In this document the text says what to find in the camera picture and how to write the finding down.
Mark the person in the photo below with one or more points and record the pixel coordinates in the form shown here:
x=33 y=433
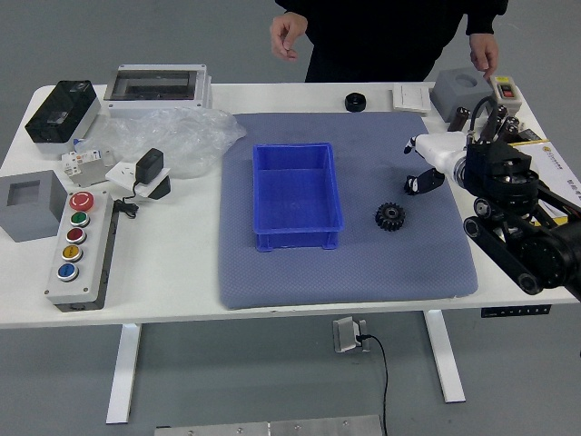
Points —
x=386 y=36

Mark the white wall switch panel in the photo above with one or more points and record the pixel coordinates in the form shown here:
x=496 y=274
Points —
x=410 y=97

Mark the person's right hand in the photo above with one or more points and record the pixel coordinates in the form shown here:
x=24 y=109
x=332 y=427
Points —
x=283 y=27

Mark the black power adapter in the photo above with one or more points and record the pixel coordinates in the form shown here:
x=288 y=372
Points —
x=150 y=165

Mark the grey metal plate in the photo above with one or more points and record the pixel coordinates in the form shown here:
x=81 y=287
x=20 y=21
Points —
x=268 y=428

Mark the five-button control box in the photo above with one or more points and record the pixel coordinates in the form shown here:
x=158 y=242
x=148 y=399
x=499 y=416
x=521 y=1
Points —
x=86 y=281

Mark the beige two-button switch box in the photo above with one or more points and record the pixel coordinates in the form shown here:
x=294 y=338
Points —
x=506 y=91

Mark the big black gear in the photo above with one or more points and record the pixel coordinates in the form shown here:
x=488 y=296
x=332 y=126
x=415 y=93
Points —
x=389 y=218

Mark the grey-blue foam mat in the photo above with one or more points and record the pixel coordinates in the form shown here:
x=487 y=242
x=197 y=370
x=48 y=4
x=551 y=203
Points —
x=363 y=272

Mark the grey block with square hole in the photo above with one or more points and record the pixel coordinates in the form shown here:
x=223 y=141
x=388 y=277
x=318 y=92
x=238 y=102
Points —
x=32 y=222

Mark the white circuit breaker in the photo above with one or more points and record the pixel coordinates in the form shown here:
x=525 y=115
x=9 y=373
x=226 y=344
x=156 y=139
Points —
x=86 y=165

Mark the white box with black lid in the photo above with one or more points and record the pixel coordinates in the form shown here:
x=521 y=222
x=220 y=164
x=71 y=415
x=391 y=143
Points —
x=59 y=113

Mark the white table leg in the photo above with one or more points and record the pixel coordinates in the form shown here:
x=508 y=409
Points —
x=447 y=359
x=122 y=372

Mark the silver floor socket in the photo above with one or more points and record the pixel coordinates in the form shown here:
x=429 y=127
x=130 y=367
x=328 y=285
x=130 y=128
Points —
x=345 y=336

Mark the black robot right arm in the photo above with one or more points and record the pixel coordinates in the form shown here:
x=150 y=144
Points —
x=499 y=168

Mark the person's left hand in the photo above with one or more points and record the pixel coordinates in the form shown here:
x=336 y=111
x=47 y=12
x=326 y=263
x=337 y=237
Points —
x=483 y=50

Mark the white socket plate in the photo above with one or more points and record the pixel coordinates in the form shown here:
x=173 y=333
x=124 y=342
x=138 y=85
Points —
x=120 y=172

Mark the black table height controller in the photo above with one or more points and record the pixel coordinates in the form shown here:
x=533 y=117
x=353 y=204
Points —
x=515 y=311

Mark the blue plastic box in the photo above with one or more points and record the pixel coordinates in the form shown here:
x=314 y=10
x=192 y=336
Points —
x=295 y=191

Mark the small black flat block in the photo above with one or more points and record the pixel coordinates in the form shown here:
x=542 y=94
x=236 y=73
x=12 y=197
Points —
x=529 y=135

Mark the person's right forearm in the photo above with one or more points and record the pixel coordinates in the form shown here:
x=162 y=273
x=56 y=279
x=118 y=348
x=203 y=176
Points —
x=295 y=5

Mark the black socket base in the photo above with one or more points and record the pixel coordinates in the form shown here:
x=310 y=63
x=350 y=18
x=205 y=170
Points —
x=161 y=191

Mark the grey block with round hole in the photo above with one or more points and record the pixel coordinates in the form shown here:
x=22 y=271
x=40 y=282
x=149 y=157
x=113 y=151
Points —
x=454 y=97

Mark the clear plastic bag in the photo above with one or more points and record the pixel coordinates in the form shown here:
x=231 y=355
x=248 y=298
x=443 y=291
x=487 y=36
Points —
x=181 y=131

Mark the white distribution box clear window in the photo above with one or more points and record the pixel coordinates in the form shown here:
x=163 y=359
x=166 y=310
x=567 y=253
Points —
x=156 y=84

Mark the person's left forearm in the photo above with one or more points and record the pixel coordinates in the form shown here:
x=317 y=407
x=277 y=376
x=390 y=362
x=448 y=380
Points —
x=485 y=18

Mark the yellow and white carton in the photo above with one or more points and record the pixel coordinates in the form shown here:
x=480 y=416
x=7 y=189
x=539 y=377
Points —
x=558 y=163

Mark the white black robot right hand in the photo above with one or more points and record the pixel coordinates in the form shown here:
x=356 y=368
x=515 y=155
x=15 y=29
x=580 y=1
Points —
x=438 y=147

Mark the brown cylindrical capacitor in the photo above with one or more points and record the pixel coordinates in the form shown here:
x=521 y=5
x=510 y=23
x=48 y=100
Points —
x=498 y=115
x=511 y=127
x=459 y=119

